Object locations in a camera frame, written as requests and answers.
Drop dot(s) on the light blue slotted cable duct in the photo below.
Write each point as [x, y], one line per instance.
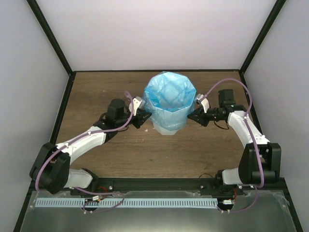
[129, 203]

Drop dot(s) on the white plastic trash bin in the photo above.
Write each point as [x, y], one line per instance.
[164, 131]

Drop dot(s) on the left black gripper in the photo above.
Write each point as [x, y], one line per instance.
[140, 121]

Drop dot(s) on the grey metal front plate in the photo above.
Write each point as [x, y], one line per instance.
[263, 211]

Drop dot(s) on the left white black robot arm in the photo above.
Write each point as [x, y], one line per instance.
[51, 170]

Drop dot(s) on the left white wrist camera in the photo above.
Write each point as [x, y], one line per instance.
[138, 103]

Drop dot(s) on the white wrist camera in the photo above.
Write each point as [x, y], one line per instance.
[138, 103]
[202, 101]

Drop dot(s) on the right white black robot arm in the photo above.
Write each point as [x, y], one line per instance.
[261, 159]

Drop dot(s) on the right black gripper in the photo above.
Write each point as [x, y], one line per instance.
[202, 121]

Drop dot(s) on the blue plastic trash bag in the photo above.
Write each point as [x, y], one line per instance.
[170, 98]

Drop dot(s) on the black mounting rail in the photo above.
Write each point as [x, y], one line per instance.
[206, 186]

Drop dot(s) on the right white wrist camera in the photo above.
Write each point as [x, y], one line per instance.
[202, 101]

